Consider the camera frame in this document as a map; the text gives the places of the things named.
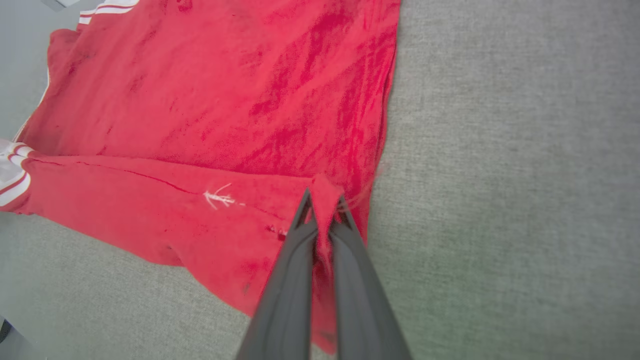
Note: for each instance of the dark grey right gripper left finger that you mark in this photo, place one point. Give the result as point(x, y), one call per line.
point(287, 300)

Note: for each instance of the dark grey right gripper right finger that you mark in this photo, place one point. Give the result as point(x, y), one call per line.
point(360, 300)

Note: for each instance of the red and white jersey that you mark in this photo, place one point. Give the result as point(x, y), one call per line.
point(200, 100)

